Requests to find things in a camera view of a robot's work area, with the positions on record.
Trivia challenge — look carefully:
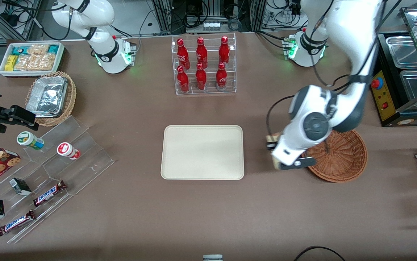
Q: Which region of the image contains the white snack bin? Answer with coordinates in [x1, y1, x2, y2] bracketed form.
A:
[0, 42, 66, 78]

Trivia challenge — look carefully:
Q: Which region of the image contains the clear acrylic stepped display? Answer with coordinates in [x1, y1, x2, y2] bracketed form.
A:
[0, 115, 115, 244]

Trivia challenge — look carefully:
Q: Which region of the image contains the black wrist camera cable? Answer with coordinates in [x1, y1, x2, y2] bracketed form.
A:
[266, 95, 294, 137]

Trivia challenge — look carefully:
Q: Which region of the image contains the cream rectangular serving tray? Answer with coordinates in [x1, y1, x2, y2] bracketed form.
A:
[160, 125, 245, 181]

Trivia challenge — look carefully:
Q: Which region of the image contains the black cable loop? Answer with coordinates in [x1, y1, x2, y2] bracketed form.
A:
[294, 246, 346, 261]

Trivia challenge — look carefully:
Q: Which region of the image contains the green label yogurt cup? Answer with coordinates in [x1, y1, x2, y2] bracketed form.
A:
[16, 131, 45, 150]

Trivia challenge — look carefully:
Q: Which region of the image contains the red cola bottle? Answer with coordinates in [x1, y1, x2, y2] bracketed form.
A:
[177, 38, 191, 70]
[177, 66, 189, 93]
[196, 37, 208, 69]
[196, 64, 207, 91]
[216, 63, 228, 90]
[219, 36, 230, 66]

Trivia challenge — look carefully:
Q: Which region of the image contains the clear rice cracker bag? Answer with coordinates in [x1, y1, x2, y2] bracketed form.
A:
[27, 44, 50, 55]
[14, 54, 37, 71]
[34, 54, 56, 71]

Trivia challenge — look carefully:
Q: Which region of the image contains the yellow snack pack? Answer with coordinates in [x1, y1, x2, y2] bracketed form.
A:
[5, 55, 18, 72]

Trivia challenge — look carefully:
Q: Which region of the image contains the aluminium foil container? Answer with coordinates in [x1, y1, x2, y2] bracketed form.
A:
[25, 75, 68, 118]

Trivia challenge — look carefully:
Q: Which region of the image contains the clear acrylic bottle rack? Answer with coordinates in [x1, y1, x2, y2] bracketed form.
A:
[171, 33, 237, 96]

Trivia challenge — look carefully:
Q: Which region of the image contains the round brown wicker basket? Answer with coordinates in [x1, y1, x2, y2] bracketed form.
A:
[302, 129, 368, 183]

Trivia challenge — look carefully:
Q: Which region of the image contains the red label yogurt cup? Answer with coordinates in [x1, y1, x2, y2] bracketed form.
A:
[57, 142, 81, 160]

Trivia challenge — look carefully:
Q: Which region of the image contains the triangular sandwich wedge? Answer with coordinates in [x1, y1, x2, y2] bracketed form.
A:
[266, 133, 282, 170]

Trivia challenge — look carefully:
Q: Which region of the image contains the Snickers chocolate bar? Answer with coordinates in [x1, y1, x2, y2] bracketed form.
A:
[33, 180, 67, 207]
[0, 210, 36, 237]

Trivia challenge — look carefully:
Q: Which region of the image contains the oval light wicker basket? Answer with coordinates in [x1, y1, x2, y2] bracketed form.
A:
[25, 71, 77, 127]

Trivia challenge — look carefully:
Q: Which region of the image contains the black food warmer machine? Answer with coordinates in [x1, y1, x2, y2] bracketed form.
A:
[371, 5, 417, 127]

